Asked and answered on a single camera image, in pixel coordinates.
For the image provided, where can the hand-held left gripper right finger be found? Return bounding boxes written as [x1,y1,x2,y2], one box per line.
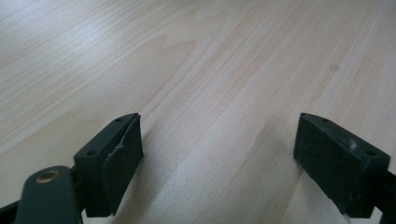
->
[293,112,391,219]

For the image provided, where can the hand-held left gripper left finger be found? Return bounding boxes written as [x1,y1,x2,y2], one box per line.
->
[73,112,145,218]

